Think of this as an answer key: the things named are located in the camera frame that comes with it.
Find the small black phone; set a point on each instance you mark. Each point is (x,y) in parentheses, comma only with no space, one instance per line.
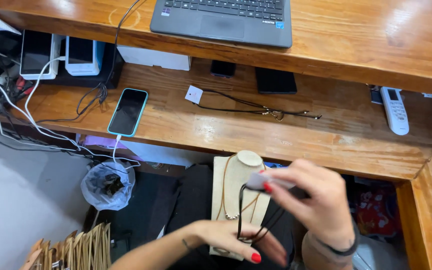
(222,68)

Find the woven straw basket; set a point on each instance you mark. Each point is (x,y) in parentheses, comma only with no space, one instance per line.
(81,249)

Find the purple paper sheet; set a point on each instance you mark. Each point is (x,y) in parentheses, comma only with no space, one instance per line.
(99,141)

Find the white remote control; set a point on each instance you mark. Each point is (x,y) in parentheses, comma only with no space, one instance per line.
(395,110)

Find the phone with turquoise case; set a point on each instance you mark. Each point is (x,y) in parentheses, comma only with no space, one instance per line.
(128,111)

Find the clear plastic bag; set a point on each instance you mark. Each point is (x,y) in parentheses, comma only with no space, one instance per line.
(103,189)

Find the dark key fob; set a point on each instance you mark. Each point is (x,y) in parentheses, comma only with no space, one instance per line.
(375,95)

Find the gray laptop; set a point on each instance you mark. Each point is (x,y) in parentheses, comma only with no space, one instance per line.
(238,26)

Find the red patterned bag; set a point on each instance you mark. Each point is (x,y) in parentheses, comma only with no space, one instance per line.
(377,210)

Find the person's right hand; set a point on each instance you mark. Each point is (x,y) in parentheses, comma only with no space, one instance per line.
(321,202)

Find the white cardboard box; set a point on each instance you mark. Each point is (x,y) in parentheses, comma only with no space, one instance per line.
(152,57)

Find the person's left hand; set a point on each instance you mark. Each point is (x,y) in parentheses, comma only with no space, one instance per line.
(223,234)

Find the black wristband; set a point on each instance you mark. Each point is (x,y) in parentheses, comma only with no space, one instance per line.
(341,250)

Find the person's black clothing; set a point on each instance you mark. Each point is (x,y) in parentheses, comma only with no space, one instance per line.
(193,198)

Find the person's right fingers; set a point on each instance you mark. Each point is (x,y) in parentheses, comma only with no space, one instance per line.
(285,176)

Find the black box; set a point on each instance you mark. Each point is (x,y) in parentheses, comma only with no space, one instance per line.
(109,73)

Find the white and blue card terminal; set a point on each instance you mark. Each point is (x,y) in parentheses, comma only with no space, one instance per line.
(82,56)

